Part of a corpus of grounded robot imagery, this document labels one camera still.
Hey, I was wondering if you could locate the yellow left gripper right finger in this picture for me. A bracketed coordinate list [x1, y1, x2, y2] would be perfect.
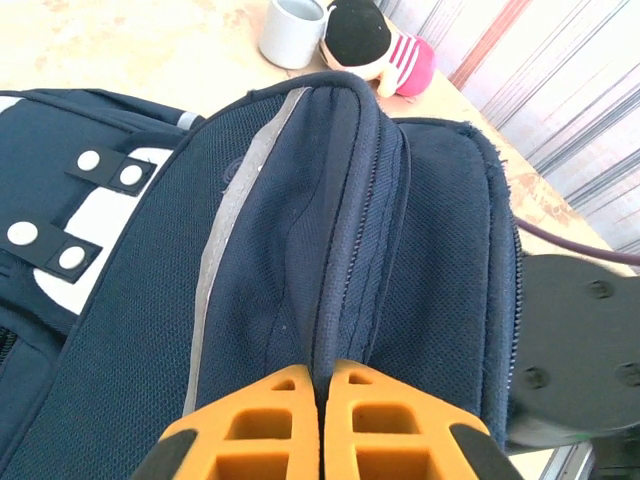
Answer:
[322, 359, 524, 480]

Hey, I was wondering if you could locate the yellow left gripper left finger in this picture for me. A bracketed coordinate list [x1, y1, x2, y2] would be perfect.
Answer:
[132, 363, 321, 480]

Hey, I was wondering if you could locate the navy blue backpack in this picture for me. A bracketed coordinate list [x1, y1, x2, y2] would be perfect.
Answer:
[0, 69, 526, 480]

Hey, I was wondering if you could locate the translucent striped side panel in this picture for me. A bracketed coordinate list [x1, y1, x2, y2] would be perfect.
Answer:
[374, 0, 640, 256]

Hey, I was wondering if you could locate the pink black plush doll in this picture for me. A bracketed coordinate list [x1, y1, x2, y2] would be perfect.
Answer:
[319, 0, 437, 99]

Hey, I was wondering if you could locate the grey cup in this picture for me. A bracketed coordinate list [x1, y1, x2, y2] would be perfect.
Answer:
[258, 0, 329, 70]

